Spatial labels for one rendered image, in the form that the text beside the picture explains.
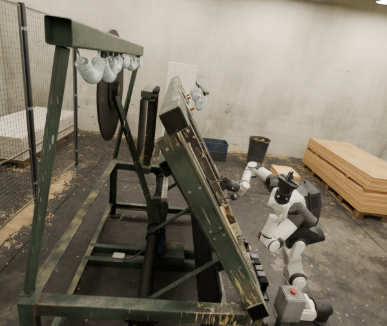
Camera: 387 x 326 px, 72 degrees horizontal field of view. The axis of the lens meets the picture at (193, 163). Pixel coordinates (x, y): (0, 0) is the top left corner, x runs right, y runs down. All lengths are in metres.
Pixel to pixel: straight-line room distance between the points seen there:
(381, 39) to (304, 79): 1.97
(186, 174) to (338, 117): 7.19
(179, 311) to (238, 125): 6.07
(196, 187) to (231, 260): 0.47
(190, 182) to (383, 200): 4.58
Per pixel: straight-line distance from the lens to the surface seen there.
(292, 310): 1.86
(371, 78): 8.41
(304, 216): 1.83
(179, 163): 1.18
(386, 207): 5.61
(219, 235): 1.39
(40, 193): 1.40
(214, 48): 7.05
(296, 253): 2.23
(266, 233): 1.73
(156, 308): 1.74
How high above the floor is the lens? 2.11
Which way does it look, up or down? 21 degrees down
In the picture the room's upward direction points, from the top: 8 degrees clockwise
